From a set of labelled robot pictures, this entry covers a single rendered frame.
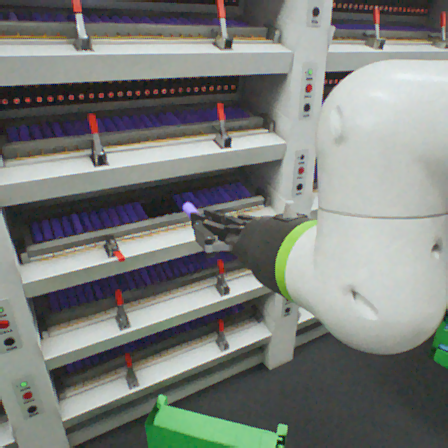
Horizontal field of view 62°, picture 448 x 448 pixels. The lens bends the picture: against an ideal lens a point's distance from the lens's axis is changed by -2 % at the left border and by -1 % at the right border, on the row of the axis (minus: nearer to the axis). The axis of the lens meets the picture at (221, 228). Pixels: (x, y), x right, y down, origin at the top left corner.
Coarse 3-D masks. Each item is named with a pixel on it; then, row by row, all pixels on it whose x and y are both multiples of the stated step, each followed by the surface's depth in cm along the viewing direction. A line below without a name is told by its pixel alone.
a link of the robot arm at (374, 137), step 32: (384, 64) 27; (416, 64) 26; (352, 96) 26; (384, 96) 25; (416, 96) 24; (320, 128) 29; (352, 128) 26; (384, 128) 25; (416, 128) 24; (320, 160) 30; (352, 160) 27; (384, 160) 25; (416, 160) 25; (320, 192) 31; (352, 192) 27; (384, 192) 26; (416, 192) 26
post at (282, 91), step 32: (256, 0) 86; (288, 0) 77; (320, 32) 80; (320, 64) 84; (288, 96) 84; (320, 96) 87; (288, 160) 90; (288, 192) 94; (288, 320) 115; (288, 352) 121
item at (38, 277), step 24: (96, 192) 87; (264, 192) 99; (24, 240) 78; (144, 240) 83; (168, 240) 84; (192, 240) 85; (24, 264) 73; (48, 264) 74; (72, 264) 75; (96, 264) 76; (120, 264) 79; (144, 264) 83; (24, 288) 71; (48, 288) 74
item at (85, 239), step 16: (208, 208) 91; (224, 208) 92; (240, 208) 95; (128, 224) 82; (144, 224) 83; (160, 224) 85; (64, 240) 76; (80, 240) 77; (96, 240) 79; (128, 240) 81; (32, 256) 74
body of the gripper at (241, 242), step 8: (264, 216) 46; (248, 224) 46; (256, 224) 45; (232, 232) 51; (248, 232) 45; (232, 240) 48; (240, 240) 46; (248, 240) 44; (240, 248) 46; (248, 248) 44; (240, 256) 46; (248, 256) 44; (248, 264) 45
